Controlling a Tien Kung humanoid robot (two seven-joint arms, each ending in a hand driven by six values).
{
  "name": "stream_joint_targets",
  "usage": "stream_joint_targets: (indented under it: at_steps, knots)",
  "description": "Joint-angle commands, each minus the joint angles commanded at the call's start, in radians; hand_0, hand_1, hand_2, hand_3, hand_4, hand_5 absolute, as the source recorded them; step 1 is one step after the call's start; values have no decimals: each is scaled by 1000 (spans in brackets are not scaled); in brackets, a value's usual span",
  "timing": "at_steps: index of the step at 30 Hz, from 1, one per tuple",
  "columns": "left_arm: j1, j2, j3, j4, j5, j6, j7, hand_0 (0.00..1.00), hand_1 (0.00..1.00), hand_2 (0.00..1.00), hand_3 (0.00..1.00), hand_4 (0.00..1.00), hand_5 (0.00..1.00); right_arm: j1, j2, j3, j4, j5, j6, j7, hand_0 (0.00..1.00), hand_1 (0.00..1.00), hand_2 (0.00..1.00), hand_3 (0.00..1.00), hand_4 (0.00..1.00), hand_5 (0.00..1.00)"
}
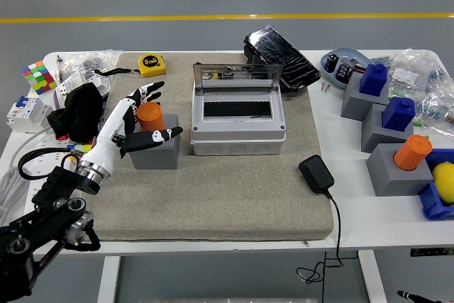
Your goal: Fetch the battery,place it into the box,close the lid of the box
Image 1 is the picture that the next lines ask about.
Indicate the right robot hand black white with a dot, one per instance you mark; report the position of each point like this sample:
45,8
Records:
415,296

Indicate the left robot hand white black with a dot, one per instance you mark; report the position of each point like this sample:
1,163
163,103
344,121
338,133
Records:
106,132

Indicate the orange cylinder battery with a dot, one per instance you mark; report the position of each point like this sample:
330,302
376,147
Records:
150,115
411,152

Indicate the smoky transparent box lid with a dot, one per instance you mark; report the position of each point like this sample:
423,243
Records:
237,79

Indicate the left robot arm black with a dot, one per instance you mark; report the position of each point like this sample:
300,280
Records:
56,182

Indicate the grey electrical junction box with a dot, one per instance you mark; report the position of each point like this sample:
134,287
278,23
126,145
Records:
237,136

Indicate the black stand box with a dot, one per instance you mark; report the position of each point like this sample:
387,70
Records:
248,55

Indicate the blue block battery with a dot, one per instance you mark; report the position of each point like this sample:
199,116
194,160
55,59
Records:
399,113
372,79

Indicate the colourful puzzle cube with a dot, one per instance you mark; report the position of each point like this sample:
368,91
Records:
37,76
83,147

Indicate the black cloth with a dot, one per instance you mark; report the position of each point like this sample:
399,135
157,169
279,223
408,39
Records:
78,111

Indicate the white table leg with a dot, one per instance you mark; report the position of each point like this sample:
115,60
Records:
108,278
372,278

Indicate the black table control panel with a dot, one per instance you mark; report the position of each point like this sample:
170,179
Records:
431,252

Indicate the grey block with round hole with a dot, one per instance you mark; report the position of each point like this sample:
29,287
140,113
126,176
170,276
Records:
156,155

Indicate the white terminal block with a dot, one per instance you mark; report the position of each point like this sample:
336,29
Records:
69,84

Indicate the white power strip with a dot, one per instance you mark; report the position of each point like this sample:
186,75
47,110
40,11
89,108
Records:
53,166

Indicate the silver pen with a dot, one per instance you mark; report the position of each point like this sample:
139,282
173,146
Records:
59,69

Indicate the white blue circuit breaker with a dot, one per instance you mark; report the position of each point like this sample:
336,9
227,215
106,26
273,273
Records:
25,115

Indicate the blue plastic bin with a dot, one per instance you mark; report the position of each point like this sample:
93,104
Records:
431,203

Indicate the yellow ball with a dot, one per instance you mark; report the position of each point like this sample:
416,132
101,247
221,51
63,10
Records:
445,182

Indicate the grey block holder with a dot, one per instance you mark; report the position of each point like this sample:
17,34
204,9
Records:
390,179
376,136
354,104

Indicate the grey-brown mat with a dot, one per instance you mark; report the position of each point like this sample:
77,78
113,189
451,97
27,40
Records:
213,193

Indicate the black power adapter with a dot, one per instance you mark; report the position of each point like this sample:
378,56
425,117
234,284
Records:
315,173

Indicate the black phone with cracked screen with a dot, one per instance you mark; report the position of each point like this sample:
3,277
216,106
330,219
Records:
280,56

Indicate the clear plastic bag of parts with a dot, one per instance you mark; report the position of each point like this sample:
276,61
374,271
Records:
404,76
436,104

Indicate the blue-grey dish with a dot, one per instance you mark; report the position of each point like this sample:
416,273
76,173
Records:
332,78

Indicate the black capacitor in dish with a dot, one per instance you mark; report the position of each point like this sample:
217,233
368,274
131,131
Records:
332,62

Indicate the silver red small part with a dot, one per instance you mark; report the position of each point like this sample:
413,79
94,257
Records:
358,67

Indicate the dark striped capacitor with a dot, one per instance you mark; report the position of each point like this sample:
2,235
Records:
343,70

